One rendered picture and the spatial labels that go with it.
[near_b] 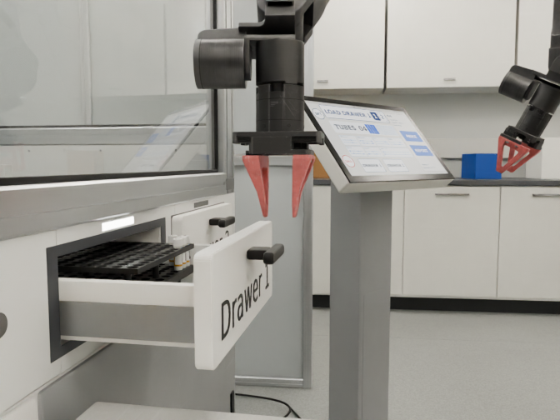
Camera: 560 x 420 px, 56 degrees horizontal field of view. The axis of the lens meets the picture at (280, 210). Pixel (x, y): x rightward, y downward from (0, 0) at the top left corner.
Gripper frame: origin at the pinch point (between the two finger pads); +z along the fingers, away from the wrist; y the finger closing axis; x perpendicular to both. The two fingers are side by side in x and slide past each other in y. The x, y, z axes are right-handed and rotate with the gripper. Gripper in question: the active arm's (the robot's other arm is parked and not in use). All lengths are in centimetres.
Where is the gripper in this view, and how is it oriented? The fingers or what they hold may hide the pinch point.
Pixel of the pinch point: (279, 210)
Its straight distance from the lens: 63.3
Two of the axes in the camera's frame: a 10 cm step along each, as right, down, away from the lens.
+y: -9.9, -0.1, 1.5
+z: 0.0, 10.0, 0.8
